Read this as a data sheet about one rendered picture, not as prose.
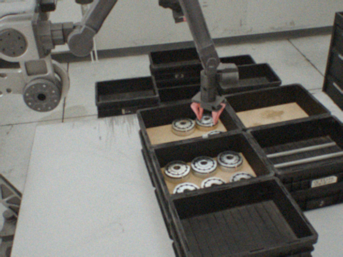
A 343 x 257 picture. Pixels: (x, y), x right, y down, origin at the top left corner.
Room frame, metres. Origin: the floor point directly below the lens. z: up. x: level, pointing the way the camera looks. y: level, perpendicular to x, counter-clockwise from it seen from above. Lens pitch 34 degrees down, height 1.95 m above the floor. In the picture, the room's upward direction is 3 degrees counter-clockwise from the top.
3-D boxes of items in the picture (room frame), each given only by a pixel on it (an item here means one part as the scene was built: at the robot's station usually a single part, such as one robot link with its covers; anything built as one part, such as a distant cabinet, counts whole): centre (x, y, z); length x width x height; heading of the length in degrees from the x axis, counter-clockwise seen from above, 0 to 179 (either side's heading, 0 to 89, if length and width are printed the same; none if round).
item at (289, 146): (1.37, -0.53, 0.87); 0.40 x 0.30 x 0.11; 102
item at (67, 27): (1.32, 0.28, 1.43); 0.10 x 0.05 x 0.09; 97
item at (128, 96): (2.52, 0.28, 0.37); 0.40 x 0.30 x 0.45; 97
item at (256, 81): (2.61, -0.52, 0.37); 0.40 x 0.30 x 0.45; 97
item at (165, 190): (1.29, -0.14, 0.92); 0.40 x 0.30 x 0.02; 102
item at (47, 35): (1.30, 0.36, 1.45); 0.09 x 0.08 x 0.12; 7
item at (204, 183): (1.22, -0.15, 0.86); 0.10 x 0.10 x 0.01
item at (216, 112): (1.35, -0.15, 1.11); 0.07 x 0.07 x 0.09; 57
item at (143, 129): (1.58, -0.07, 0.92); 0.40 x 0.30 x 0.02; 102
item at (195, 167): (1.36, -0.12, 0.86); 0.10 x 0.10 x 0.01
